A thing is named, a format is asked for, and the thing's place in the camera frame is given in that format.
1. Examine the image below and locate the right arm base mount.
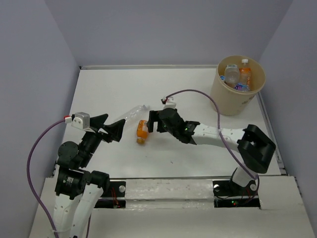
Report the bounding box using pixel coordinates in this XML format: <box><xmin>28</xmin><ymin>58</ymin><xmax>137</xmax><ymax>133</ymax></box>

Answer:
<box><xmin>213</xmin><ymin>180</ymin><xmax>261</xmax><ymax>208</ymax></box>

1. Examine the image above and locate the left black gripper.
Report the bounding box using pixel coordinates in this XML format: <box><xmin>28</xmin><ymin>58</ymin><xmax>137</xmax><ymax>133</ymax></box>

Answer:
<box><xmin>79</xmin><ymin>113</ymin><xmax>126</xmax><ymax>166</ymax></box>

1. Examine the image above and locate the orange juice bottle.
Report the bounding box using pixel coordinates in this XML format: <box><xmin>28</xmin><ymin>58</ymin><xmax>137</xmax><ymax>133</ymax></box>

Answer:
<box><xmin>136</xmin><ymin>120</ymin><xmax>149</xmax><ymax>145</ymax></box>

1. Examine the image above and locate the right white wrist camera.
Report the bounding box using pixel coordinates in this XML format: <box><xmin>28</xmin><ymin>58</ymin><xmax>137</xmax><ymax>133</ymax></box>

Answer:
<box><xmin>161</xmin><ymin>96</ymin><xmax>176</xmax><ymax>109</ymax></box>

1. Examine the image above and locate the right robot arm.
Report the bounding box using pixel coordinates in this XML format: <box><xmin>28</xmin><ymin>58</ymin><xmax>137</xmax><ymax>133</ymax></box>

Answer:
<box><xmin>147</xmin><ymin>108</ymin><xmax>276</xmax><ymax>194</ymax></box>

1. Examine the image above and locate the blue cap water bottle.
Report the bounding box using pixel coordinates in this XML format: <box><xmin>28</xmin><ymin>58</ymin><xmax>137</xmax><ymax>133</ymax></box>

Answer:
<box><xmin>233</xmin><ymin>83</ymin><xmax>250</xmax><ymax>92</ymax></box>

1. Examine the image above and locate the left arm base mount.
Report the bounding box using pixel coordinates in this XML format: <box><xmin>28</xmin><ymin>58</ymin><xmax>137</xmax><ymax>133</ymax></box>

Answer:
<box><xmin>95</xmin><ymin>180</ymin><xmax>126</xmax><ymax>209</ymax></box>

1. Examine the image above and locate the clear crushed bottle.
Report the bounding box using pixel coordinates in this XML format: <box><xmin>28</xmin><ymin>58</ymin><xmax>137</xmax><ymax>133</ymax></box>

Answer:
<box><xmin>114</xmin><ymin>104</ymin><xmax>150</xmax><ymax>128</ymax></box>

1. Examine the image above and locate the beige plastic bin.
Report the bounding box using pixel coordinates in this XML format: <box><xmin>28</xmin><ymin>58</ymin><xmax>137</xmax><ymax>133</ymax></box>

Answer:
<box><xmin>210</xmin><ymin>55</ymin><xmax>265</xmax><ymax>116</ymax></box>

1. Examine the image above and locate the green label water bottle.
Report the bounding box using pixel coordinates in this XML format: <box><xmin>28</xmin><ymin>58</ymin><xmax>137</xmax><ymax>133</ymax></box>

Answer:
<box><xmin>224</xmin><ymin>64</ymin><xmax>240</xmax><ymax>88</ymax></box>

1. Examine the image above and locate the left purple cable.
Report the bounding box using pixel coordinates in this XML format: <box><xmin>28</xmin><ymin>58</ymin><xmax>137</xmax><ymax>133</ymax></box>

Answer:
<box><xmin>26</xmin><ymin>115</ymin><xmax>72</xmax><ymax>236</ymax></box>

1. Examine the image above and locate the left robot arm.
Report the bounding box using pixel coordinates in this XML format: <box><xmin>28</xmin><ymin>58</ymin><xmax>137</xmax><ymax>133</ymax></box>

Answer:
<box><xmin>53</xmin><ymin>112</ymin><xmax>125</xmax><ymax>238</ymax></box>

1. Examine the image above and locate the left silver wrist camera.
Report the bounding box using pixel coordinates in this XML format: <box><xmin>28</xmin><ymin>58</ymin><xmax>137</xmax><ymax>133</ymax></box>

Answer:
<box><xmin>71</xmin><ymin>112</ymin><xmax>90</xmax><ymax>131</ymax></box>

